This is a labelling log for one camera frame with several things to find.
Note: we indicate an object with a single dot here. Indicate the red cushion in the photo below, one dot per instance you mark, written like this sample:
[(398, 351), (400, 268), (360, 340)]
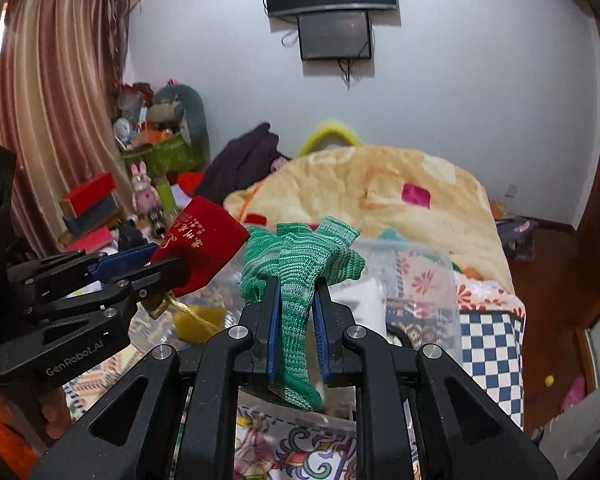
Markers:
[(190, 182)]

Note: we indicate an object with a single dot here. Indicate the small black wall monitor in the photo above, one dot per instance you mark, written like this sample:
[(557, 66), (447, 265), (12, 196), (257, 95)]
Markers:
[(335, 35)]

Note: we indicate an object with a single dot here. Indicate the green knitted sock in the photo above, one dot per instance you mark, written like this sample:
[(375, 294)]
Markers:
[(290, 270)]

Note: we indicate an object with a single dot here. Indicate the blue white checkered cloth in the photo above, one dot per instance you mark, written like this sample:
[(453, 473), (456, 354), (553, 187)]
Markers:
[(490, 355)]

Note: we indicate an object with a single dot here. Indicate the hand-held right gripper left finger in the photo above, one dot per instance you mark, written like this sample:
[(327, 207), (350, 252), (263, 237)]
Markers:
[(273, 327)]

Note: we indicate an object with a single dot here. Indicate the pile of small toys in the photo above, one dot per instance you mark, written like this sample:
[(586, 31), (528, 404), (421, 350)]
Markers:
[(130, 120)]

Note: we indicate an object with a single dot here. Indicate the beige printed blanket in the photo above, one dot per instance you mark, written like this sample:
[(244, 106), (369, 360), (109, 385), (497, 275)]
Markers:
[(360, 180)]

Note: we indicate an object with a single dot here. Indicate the pink rabbit figure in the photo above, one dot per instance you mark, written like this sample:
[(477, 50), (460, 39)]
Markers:
[(142, 192)]

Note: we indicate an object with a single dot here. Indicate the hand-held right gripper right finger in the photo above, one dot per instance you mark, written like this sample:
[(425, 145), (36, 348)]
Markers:
[(322, 332)]

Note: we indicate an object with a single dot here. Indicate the grey plush toy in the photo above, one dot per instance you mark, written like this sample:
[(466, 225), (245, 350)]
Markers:
[(192, 115)]

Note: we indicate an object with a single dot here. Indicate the grey cloth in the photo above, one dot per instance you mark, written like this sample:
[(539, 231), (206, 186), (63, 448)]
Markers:
[(570, 432)]

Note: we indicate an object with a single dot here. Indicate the dark purple clothing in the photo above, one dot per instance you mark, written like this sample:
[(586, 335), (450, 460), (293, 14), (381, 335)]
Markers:
[(245, 160)]

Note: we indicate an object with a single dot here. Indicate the pink striped curtain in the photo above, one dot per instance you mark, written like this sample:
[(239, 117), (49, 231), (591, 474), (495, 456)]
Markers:
[(50, 100)]

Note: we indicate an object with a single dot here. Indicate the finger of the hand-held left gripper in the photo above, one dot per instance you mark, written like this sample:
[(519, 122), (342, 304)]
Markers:
[(150, 277), (125, 260)]

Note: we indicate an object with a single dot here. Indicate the green storage box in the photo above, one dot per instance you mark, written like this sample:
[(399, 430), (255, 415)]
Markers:
[(172, 155)]

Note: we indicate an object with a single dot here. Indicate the yellow cloth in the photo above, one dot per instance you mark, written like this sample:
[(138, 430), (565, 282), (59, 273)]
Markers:
[(195, 327)]

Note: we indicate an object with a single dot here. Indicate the red box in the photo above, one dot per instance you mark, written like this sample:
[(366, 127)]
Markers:
[(87, 192)]

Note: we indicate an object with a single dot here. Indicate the dark clothes pile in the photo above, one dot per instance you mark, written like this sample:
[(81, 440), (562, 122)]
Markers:
[(517, 237)]

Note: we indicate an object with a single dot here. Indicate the green bottle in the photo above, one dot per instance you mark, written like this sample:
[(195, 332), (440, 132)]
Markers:
[(166, 202)]

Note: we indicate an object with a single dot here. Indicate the clear plastic storage box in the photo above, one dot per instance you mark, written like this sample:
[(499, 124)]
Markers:
[(410, 280)]

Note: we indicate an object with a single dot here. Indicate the colourful patterned bed sheet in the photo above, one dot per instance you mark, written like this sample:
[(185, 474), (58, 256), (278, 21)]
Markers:
[(300, 455)]

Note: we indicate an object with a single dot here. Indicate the dark grey box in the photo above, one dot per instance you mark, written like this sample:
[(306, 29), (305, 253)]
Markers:
[(92, 215)]

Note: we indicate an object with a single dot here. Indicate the pink flat box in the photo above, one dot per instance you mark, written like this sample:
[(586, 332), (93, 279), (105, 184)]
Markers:
[(90, 240)]

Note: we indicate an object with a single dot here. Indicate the pink cloth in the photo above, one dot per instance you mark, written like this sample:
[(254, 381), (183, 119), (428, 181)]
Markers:
[(574, 394)]

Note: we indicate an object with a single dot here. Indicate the wall socket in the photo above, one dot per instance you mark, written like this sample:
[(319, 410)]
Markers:
[(511, 190)]

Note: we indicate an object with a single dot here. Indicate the person's left hand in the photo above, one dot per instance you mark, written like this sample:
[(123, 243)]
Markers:
[(54, 412)]

